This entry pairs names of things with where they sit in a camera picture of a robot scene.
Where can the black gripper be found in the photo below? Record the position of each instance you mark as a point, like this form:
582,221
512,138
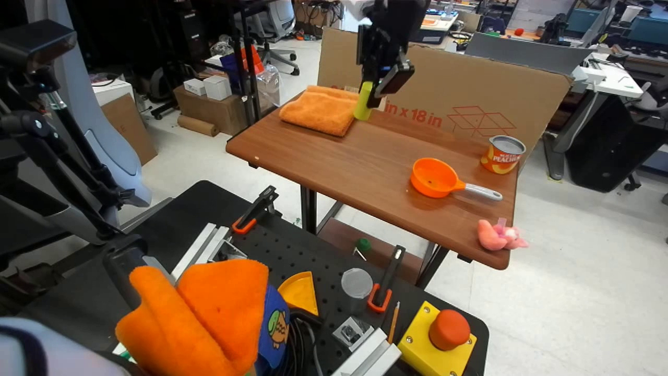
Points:
380,47

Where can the yellow cylinder block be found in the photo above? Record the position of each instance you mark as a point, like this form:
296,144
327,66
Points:
364,102

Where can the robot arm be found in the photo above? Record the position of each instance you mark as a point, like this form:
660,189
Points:
394,9

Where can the folded orange towel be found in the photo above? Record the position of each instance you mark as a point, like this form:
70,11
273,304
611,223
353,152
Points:
322,109

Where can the brown cardboard panel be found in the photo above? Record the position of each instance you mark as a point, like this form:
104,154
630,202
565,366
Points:
472,91

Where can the brown wooden table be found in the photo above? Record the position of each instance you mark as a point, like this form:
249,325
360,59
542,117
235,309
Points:
363,175

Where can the black office chair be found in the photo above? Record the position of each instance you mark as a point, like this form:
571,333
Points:
274,35

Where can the orange labelled tin can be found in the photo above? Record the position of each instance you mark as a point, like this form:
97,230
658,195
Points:
502,157

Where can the pink plush toy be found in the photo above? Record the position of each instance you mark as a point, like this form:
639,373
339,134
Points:
493,238

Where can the black perforated base board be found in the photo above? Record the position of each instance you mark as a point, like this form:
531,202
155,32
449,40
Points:
278,244

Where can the grey round disc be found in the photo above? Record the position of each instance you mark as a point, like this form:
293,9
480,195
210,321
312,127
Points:
359,282

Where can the white desk with grey legs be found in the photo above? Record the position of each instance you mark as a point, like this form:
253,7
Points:
598,84

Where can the yellow wedge piece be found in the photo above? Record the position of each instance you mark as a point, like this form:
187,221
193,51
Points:
301,292

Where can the wooden pencil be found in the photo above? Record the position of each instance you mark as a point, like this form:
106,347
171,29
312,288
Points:
396,323

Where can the aluminium extrusion bar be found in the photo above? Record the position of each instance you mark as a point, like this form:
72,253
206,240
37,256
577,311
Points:
202,250
368,357

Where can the black fiducial tag card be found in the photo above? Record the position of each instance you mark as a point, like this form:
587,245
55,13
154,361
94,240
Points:
353,332

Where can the tall brown cardboard box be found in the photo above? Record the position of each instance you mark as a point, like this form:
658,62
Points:
129,127

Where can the yellow emergency stop box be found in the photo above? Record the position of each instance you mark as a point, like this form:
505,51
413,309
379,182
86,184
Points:
439,342

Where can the blue printed cap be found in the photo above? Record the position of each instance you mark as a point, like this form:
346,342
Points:
277,332

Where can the orange plush cloth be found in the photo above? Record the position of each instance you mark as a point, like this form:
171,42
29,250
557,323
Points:
202,316

